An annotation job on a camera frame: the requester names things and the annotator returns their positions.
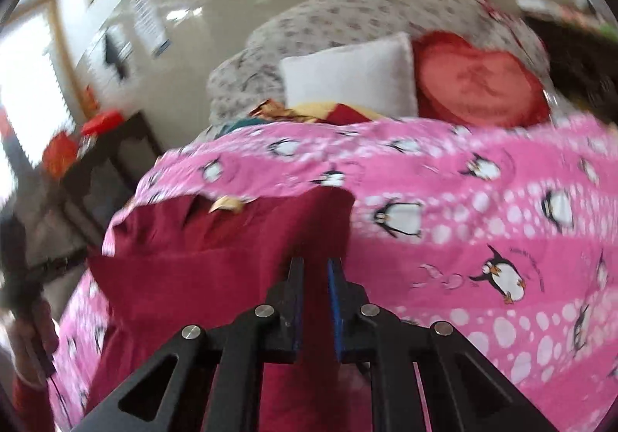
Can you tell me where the dark red garment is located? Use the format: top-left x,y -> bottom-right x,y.
84,188 -> 374,432

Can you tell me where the yellow and red cloth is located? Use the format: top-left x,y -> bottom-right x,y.
219,99 -> 387,131

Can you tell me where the wall calendar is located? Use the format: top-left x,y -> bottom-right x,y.
132,0 -> 173,57

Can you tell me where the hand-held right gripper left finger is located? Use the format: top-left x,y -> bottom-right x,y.
84,257 -> 306,432

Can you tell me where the flat red box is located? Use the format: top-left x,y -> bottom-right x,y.
81,108 -> 124,137

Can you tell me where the small floral pillow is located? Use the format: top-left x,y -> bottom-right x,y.
207,48 -> 290,134

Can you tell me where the floral grey pillow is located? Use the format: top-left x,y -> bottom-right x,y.
246,0 -> 546,76

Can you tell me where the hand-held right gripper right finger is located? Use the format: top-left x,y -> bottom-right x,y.
327,258 -> 556,432

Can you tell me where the window with grille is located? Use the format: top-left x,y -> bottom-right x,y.
0,2 -> 74,165

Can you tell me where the person's left hand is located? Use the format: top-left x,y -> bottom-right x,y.
10,299 -> 61,382

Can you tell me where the red patterned cloth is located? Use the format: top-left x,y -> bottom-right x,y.
462,0 -> 509,20

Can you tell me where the dark wooden side table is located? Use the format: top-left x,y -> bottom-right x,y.
57,111 -> 163,242

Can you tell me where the white pillow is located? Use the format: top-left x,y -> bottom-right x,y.
279,32 -> 420,118

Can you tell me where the pink penguin blanket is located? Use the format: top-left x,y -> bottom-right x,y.
48,116 -> 618,432

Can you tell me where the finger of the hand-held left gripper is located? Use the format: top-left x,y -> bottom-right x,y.
29,256 -> 93,281

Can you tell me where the red heart cushion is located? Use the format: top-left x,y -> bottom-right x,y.
412,29 -> 552,128

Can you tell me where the dark hanging cloth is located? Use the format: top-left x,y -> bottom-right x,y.
103,25 -> 132,80

